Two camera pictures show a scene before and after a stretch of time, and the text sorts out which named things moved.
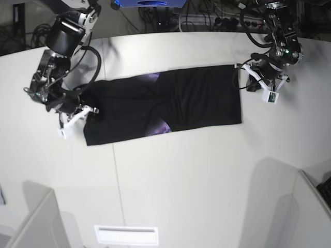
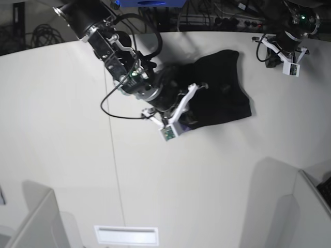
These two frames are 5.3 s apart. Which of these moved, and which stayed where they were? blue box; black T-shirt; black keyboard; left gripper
Moved: black T-shirt; left gripper
Stayed: blue box; black keyboard
